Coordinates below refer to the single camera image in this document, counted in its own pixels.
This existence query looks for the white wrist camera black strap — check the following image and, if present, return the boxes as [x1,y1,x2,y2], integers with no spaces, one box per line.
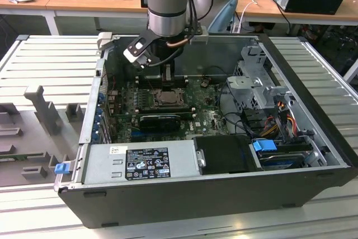
[123,31,158,69]

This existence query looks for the metal socket cover frame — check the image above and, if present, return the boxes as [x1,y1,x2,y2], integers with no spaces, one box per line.
[154,88,185,106]

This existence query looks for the grey power supply with label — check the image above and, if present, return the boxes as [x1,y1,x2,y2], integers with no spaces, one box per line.
[83,140,202,185]

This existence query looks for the grey metal drive cage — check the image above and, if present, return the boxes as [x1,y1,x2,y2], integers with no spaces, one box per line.
[225,44,294,111]

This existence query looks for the white cable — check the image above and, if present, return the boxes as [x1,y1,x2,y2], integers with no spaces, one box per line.
[231,0,258,33]

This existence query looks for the black cable loop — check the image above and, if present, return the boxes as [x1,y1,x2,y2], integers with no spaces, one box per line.
[216,67,252,137]

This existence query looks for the pale blue teach pendant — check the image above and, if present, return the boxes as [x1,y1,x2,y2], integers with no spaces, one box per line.
[208,0,239,33]

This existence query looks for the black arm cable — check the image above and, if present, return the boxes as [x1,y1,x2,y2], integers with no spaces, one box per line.
[186,0,198,37]

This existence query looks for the grey plastic case handle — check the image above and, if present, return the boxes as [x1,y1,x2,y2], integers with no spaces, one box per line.
[96,32,114,53]

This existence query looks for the small silver CPU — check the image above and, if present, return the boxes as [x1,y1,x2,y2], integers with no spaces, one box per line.
[161,92,180,103]

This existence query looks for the black RAM slots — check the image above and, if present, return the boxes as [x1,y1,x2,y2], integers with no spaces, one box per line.
[137,105,194,120]

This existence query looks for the blue case latch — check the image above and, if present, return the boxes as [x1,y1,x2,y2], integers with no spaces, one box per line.
[55,162,70,175]

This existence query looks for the small wrist camera with bracket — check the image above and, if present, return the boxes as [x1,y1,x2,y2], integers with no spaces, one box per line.
[189,25,210,45]

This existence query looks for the green motherboard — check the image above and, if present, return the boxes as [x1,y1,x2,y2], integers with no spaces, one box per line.
[105,78,233,143]

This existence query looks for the black plastic shroud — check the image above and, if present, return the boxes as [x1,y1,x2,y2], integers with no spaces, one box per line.
[192,134,263,175]

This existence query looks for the black open PC case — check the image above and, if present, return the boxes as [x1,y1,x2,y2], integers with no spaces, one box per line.
[53,32,354,229]

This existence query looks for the blue disk carrier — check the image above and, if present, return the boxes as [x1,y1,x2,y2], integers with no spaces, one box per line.
[251,140,277,162]

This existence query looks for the hard disk drive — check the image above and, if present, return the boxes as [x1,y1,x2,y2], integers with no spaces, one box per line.
[258,151,307,170]

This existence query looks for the CPU socket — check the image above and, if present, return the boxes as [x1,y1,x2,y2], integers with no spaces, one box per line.
[150,87,187,109]

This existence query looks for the black RAM sticks pair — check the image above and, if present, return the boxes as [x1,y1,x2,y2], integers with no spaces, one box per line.
[143,74,187,89]

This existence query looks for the copper coloured cable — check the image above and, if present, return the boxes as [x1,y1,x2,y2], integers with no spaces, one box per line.
[166,36,194,49]

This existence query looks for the yellow red wire bundle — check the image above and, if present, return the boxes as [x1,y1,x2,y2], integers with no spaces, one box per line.
[262,109,298,139]

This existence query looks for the grey parts rack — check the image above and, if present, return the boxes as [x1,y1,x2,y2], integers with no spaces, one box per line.
[0,85,88,188]

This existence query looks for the blue expansion card clips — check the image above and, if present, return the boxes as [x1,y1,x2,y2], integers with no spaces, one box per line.
[93,93,106,142]

